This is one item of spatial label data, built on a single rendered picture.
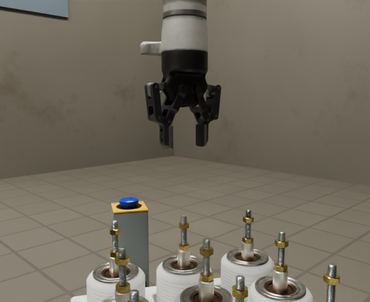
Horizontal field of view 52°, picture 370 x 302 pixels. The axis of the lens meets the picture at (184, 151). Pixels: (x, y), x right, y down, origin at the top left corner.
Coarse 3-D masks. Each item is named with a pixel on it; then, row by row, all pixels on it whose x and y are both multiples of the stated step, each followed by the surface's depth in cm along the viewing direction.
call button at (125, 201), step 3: (123, 198) 79; (126, 198) 79; (129, 198) 79; (132, 198) 79; (135, 198) 79; (120, 201) 78; (123, 201) 77; (126, 201) 77; (129, 201) 77; (132, 201) 77; (135, 201) 78; (138, 201) 79; (123, 204) 77; (126, 204) 77; (129, 204) 77; (132, 204) 77; (135, 204) 78; (126, 207) 78; (129, 207) 78; (132, 207) 78
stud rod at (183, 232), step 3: (183, 216) 64; (183, 219) 64; (186, 219) 64; (183, 222) 64; (183, 231) 64; (186, 231) 64; (183, 234) 64; (186, 234) 64; (183, 237) 64; (186, 237) 64; (183, 240) 64; (186, 240) 65; (183, 243) 64
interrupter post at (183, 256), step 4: (180, 252) 64; (184, 252) 64; (188, 252) 64; (180, 256) 64; (184, 256) 64; (188, 256) 64; (180, 260) 64; (184, 260) 64; (188, 260) 64; (180, 264) 64; (184, 264) 64; (188, 264) 64
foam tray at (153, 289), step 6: (216, 282) 74; (150, 288) 72; (156, 288) 72; (150, 294) 69; (156, 294) 70; (72, 300) 67; (78, 300) 67; (84, 300) 67; (150, 300) 67; (156, 300) 70
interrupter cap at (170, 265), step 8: (176, 256) 68; (192, 256) 68; (168, 264) 65; (176, 264) 66; (192, 264) 66; (200, 264) 65; (168, 272) 62; (176, 272) 62; (184, 272) 62; (192, 272) 62
